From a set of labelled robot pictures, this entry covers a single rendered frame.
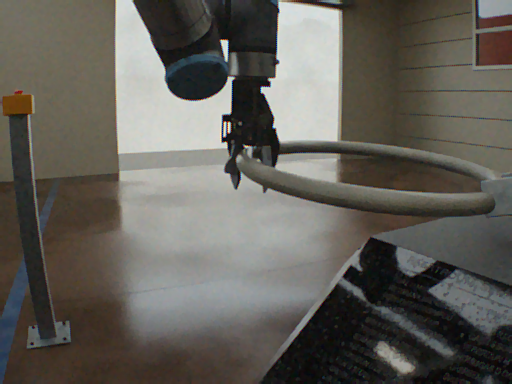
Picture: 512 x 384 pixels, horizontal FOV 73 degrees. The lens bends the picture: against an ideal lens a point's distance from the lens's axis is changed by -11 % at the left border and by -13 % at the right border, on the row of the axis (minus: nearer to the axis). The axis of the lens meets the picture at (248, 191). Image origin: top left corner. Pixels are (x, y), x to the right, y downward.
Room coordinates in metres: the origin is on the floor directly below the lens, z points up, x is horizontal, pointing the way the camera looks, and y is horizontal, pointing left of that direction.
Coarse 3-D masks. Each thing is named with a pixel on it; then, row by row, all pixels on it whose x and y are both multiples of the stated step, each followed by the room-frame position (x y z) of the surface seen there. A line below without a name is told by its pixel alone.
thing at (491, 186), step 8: (504, 176) 0.54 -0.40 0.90; (480, 184) 0.47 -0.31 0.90; (488, 184) 0.46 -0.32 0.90; (496, 184) 0.45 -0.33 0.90; (504, 184) 0.44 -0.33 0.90; (496, 192) 0.45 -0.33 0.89; (504, 192) 0.44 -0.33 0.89; (496, 200) 0.45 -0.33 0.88; (504, 200) 0.44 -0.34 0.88; (496, 208) 0.45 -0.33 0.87; (504, 208) 0.44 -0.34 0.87; (488, 216) 0.46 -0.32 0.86; (496, 216) 0.45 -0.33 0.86
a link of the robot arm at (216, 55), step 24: (144, 0) 0.46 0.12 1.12; (168, 0) 0.46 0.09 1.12; (192, 0) 0.49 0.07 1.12; (144, 24) 0.51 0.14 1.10; (168, 24) 0.49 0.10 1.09; (192, 24) 0.50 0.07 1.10; (168, 48) 0.52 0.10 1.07; (192, 48) 0.52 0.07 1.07; (216, 48) 0.55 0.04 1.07; (168, 72) 0.54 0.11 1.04; (192, 72) 0.53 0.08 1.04; (216, 72) 0.54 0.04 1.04; (192, 96) 0.57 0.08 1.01
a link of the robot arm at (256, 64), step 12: (228, 60) 0.71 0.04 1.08; (240, 60) 0.68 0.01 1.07; (252, 60) 0.68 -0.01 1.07; (264, 60) 0.68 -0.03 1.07; (276, 60) 0.70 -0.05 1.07; (228, 72) 0.70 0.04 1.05; (240, 72) 0.68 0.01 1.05; (252, 72) 0.68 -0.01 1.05; (264, 72) 0.68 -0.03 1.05; (276, 72) 0.71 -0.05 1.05
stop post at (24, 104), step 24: (24, 96) 1.41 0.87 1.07; (24, 120) 1.43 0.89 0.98; (24, 144) 1.43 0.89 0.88; (24, 168) 1.42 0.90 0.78; (24, 192) 1.42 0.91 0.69; (24, 216) 1.41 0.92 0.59; (24, 240) 1.41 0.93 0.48; (48, 288) 1.46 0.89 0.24; (48, 312) 1.43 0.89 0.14; (48, 336) 1.42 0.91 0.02
